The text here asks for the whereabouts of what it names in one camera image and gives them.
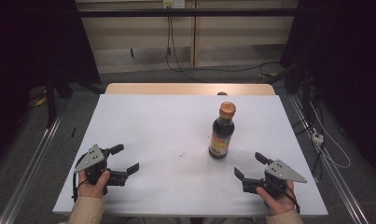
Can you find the small dark round knob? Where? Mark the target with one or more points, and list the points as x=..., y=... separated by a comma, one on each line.
x=222, y=93

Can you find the dark curtain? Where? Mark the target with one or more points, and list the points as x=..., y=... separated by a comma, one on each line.
x=27, y=62
x=347, y=62

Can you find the dark sauce bottle orange cap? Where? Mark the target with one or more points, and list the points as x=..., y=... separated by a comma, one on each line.
x=221, y=133

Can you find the white board table cover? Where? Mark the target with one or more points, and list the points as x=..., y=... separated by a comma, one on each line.
x=164, y=130

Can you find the white wall socket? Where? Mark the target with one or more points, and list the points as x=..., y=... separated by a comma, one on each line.
x=174, y=3

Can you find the person's right hand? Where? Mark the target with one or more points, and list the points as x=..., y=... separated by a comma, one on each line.
x=282, y=205

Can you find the person's left hand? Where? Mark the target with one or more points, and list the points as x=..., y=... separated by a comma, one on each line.
x=90, y=189

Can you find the white power strip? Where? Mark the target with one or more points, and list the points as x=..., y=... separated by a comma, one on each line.
x=317, y=138

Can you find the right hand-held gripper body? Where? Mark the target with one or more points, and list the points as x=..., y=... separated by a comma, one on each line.
x=282, y=172

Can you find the light wooden table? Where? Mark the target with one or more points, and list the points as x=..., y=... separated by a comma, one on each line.
x=176, y=89

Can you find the black metal stand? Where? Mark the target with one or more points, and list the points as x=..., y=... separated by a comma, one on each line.
x=305, y=90
x=50, y=102

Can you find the black horizontal metal bar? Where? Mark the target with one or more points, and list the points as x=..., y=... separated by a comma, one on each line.
x=188, y=12

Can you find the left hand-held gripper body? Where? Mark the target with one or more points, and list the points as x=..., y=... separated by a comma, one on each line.
x=94, y=157

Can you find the small black floor piece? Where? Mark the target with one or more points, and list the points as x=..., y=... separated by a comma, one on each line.
x=73, y=132

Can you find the aluminium floor rail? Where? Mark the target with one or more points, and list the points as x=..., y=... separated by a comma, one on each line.
x=335, y=177
x=30, y=171

